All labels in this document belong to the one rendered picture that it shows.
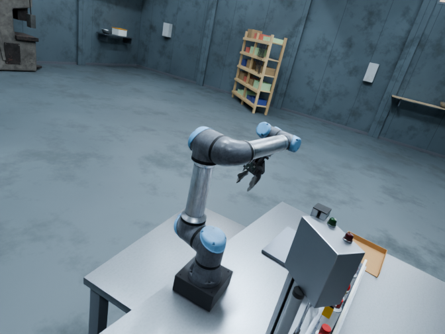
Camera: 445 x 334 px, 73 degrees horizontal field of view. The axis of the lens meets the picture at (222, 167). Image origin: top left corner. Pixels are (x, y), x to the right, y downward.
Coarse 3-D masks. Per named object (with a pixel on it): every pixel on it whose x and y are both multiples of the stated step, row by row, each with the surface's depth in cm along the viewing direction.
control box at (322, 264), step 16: (304, 224) 87; (320, 224) 86; (304, 240) 87; (320, 240) 81; (336, 240) 80; (288, 256) 94; (304, 256) 86; (320, 256) 80; (336, 256) 75; (352, 256) 77; (304, 272) 86; (320, 272) 80; (336, 272) 77; (352, 272) 80; (304, 288) 86; (320, 288) 80; (336, 288) 81; (320, 304) 82; (336, 304) 84
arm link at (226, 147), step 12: (216, 144) 112; (228, 144) 111; (240, 144) 113; (252, 144) 118; (264, 144) 123; (276, 144) 128; (288, 144) 135; (300, 144) 139; (216, 156) 112; (228, 156) 111; (240, 156) 112; (252, 156) 116
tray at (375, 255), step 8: (360, 240) 204; (368, 248) 200; (376, 248) 199; (368, 256) 190; (376, 256) 192; (384, 256) 190; (368, 264) 183; (376, 264) 184; (368, 272) 176; (376, 272) 177
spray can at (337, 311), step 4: (340, 304) 115; (336, 308) 116; (340, 308) 117; (332, 312) 116; (336, 312) 115; (340, 312) 116; (332, 316) 116; (336, 316) 116; (324, 320) 119; (328, 320) 118; (332, 320) 117; (336, 320) 118; (320, 324) 121; (328, 324) 118; (332, 324) 118; (320, 328) 121; (332, 328) 120
